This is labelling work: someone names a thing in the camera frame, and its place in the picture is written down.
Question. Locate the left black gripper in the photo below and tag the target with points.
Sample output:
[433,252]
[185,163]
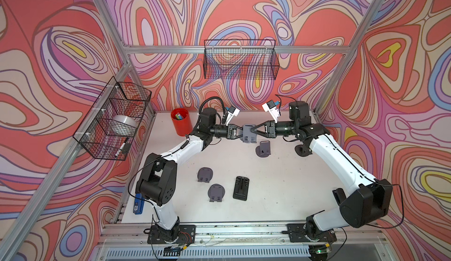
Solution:
[230,131]

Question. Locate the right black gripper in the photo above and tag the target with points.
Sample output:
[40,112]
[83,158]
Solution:
[269,129]

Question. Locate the dark grey phone stand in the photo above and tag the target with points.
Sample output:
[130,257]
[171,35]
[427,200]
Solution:
[303,150]

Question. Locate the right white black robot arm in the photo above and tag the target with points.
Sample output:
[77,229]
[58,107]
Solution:
[363,198]

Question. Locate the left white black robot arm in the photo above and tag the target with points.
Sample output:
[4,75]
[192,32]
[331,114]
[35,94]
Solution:
[156,183]

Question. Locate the black rectangular phone stand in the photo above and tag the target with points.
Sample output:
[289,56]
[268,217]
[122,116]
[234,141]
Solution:
[241,188]

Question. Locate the red cylindrical pen cup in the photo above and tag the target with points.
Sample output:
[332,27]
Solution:
[181,121]

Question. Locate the black stapler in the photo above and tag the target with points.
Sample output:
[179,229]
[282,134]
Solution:
[339,195]

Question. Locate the blue stapler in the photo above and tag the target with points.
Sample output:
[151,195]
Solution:
[138,204]

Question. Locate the white marker in basket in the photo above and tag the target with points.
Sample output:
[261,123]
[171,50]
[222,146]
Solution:
[120,150]

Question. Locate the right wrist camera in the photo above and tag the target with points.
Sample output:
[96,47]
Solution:
[272,107]

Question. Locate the rear black wire basket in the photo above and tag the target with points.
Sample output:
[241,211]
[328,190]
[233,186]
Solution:
[240,59]

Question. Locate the black wire basket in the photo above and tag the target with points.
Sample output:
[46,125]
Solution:
[101,136]
[240,59]

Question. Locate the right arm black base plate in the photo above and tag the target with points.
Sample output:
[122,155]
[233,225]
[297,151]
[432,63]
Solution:
[303,233]

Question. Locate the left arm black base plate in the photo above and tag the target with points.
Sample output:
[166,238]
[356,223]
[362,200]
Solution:
[180,234]

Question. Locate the left black wire basket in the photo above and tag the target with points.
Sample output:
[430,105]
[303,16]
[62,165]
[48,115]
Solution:
[101,136]

